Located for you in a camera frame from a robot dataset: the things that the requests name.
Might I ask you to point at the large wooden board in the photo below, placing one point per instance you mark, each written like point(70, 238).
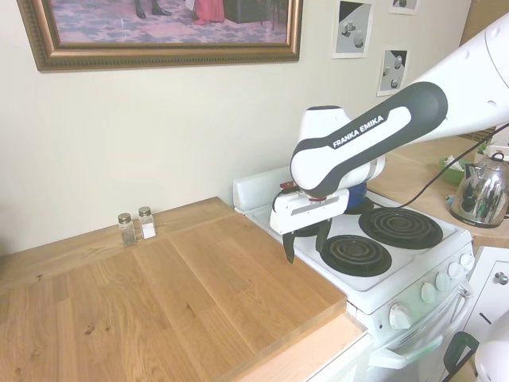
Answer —
point(179, 302)

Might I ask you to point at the large grey shapes print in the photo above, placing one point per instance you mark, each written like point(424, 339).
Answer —
point(352, 30)

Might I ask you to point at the white stove knob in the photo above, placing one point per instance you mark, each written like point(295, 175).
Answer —
point(442, 281)
point(428, 293)
point(467, 261)
point(399, 316)
point(454, 270)

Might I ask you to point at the small grey shapes print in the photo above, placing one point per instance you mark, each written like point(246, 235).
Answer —
point(403, 6)
point(393, 73)

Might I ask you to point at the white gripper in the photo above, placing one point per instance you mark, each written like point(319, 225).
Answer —
point(296, 211)

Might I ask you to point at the glass salt shaker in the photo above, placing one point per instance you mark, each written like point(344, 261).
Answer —
point(146, 224)

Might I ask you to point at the blue pot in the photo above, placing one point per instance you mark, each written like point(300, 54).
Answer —
point(357, 196)

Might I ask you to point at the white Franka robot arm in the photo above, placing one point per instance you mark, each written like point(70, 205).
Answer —
point(358, 135)

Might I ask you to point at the glass pepper shaker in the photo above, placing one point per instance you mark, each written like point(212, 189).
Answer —
point(128, 232)

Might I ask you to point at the large black coil burner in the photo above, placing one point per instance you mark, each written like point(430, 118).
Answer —
point(401, 228)

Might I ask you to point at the round metal cabinet knob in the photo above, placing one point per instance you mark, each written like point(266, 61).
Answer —
point(501, 277)

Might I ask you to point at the small black coil burner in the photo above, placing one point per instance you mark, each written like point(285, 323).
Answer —
point(358, 256)
point(364, 210)

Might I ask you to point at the white cabinet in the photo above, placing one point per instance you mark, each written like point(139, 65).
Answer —
point(491, 294)

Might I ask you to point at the gold framed painting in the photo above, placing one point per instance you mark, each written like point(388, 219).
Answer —
point(159, 24)

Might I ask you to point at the white electric stove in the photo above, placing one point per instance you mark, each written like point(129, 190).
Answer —
point(358, 280)

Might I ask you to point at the stainless steel kettle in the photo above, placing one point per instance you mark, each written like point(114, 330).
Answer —
point(483, 191)

